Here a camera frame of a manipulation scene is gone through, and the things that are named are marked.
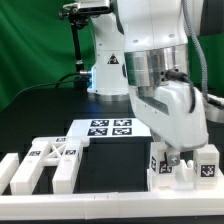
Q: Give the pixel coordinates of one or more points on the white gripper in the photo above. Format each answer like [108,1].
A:
[167,114]

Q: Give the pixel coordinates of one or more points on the white chair seat part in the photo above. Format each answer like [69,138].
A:
[183,178]

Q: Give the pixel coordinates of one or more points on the white chair back frame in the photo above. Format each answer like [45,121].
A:
[63,153]

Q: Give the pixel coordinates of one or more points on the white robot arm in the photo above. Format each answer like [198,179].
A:
[149,51]

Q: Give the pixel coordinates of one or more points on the white U-shaped obstacle fence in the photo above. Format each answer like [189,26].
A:
[166,203]

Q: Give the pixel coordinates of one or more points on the green backdrop curtain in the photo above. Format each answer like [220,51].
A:
[36,47]

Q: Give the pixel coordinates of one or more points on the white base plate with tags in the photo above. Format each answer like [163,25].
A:
[102,128]

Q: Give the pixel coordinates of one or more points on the black camera stand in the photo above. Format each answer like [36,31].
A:
[77,22]

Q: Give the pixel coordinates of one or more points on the camera on stand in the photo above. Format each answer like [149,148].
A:
[88,6]

